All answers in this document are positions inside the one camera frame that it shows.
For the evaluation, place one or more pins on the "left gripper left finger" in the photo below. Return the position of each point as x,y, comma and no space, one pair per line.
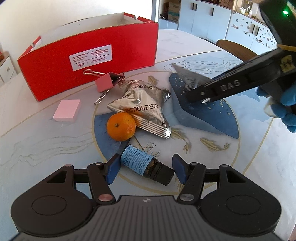
65,200

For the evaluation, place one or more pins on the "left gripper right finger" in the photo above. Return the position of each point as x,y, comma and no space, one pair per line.
226,199

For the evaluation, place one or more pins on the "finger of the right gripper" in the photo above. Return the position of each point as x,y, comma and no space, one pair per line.
242,77

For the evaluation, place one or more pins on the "clear plastic bag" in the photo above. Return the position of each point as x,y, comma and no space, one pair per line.
191,79

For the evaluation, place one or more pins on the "brown bottle blue label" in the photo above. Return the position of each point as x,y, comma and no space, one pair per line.
146,165

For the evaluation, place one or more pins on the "pink sticky note pad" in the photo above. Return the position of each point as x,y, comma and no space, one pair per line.
67,110

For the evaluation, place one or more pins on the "silver foil snack bag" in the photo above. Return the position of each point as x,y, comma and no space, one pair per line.
144,102

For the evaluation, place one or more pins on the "blue gloved right hand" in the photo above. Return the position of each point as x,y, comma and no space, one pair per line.
280,110

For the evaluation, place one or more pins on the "brown wooden chair right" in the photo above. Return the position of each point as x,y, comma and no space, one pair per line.
239,51

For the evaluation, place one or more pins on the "orange mandarin fruit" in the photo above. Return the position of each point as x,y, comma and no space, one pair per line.
121,126

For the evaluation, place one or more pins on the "pink binder clip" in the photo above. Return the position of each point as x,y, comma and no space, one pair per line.
104,82

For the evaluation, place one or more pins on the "white sideboard cabinet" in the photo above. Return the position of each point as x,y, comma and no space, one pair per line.
7,70

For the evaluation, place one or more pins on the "red cardboard shoe box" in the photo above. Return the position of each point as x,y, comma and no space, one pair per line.
116,43

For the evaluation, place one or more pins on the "white blue wall cabinet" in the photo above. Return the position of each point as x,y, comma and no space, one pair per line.
216,20

